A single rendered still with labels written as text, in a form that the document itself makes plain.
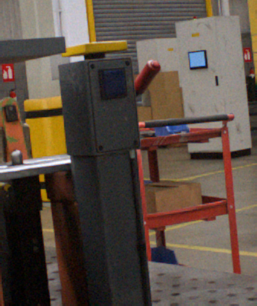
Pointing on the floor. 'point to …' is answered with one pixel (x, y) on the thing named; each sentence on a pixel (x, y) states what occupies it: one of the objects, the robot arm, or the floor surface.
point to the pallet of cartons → (164, 101)
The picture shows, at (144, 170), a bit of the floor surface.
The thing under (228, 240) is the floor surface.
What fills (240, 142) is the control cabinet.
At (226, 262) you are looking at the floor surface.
